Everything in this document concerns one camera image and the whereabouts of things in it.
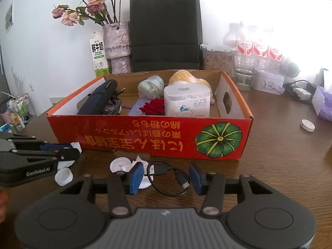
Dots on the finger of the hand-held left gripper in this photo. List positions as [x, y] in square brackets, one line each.
[31, 143]
[64, 155]

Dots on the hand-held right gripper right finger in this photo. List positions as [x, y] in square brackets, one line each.
[197, 179]

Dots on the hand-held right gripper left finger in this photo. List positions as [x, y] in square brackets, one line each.
[136, 177]

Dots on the small white bottle cap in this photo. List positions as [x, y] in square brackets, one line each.
[63, 177]

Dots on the red cardboard box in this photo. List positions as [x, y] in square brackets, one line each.
[129, 137]

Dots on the black zip case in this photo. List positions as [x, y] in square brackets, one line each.
[96, 98]

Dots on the purple fabric pouch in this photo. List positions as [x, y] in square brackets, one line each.
[134, 109]

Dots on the red fabric rose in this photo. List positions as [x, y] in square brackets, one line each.
[154, 107]

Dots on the cotton swab box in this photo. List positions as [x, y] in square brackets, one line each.
[186, 101]

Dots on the white plastic bag wad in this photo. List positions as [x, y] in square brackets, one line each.
[151, 87]

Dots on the white and yellow plush toy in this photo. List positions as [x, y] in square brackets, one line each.
[184, 77]

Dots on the brown wooden desktop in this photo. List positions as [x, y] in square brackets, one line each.
[272, 160]

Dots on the person's left hand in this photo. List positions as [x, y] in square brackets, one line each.
[3, 202]

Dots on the large white lid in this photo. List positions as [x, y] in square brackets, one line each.
[118, 164]

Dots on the metal storage rack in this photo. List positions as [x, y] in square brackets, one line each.
[15, 114]

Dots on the milk carton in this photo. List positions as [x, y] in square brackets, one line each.
[98, 54]

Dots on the clear glass cup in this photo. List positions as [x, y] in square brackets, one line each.
[243, 81]

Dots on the white printed tin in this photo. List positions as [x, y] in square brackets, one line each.
[267, 83]

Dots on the clear snack container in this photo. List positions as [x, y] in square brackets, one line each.
[217, 59]

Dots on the purple vase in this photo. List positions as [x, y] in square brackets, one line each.
[116, 44]

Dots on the small white round disc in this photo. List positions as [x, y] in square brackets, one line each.
[308, 125]

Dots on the white power adapter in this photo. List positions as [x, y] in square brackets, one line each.
[300, 93]

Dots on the water bottle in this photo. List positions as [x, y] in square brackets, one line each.
[275, 51]
[244, 46]
[259, 49]

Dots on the purple tissue box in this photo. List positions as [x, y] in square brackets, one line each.
[323, 103]

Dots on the black paper bag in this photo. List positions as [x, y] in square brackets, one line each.
[166, 31]

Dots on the wall outlet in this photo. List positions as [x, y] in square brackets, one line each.
[31, 87]

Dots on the wall panel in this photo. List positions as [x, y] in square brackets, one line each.
[9, 16]

